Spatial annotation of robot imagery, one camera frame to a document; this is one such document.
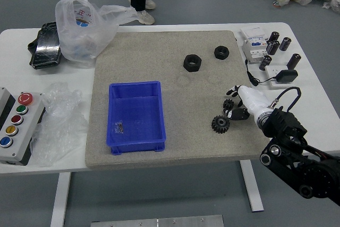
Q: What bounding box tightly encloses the small black hex nut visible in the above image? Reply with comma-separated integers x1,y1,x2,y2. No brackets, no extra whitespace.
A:
214,46,230,60

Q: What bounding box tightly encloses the white translucent plastic bag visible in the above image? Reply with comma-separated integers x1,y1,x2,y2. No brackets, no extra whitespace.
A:
55,0,139,69

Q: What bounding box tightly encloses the big black hex nut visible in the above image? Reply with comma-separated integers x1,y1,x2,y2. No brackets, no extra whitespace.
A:
182,54,202,73

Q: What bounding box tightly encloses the black cylindrical capacitor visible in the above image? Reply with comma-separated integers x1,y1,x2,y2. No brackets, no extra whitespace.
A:
278,37,292,52
267,31,280,44
259,55,273,71
266,40,281,55
286,53,302,70

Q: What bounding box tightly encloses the big black gear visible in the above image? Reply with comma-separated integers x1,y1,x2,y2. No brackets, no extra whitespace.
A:
211,115,231,134

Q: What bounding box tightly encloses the white circuit breaker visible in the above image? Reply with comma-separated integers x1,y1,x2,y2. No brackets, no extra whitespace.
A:
240,27,269,65

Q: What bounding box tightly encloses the clear bubble wrap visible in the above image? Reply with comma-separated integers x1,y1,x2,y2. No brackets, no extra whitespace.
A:
29,82,89,168

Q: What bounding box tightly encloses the blue plastic box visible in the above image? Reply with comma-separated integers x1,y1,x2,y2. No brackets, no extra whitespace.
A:
106,80,167,156

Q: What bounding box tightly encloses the black plastic-wrapped package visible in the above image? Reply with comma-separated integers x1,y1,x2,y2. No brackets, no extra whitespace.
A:
27,21,63,70

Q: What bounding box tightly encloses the white table leg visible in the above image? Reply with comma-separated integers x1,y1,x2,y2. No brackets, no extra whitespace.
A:
239,160,265,213
50,172,71,227

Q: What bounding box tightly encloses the black power adapter with cord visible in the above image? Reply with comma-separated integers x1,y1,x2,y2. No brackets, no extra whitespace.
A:
244,58,299,87

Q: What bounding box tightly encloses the grey push-button control box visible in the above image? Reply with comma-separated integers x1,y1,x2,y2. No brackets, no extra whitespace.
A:
0,87,46,166

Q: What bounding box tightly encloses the white power socket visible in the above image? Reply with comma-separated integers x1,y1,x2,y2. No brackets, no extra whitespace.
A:
265,64,294,90

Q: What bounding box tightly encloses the small black gear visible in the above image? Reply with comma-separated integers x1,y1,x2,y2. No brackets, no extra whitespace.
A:
222,98,234,111

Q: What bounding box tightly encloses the white and black robot right hand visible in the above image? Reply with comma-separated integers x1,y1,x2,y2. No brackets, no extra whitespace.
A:
222,85,273,122

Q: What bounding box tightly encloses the grey-brown mat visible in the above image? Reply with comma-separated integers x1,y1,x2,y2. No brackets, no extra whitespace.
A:
84,30,269,169

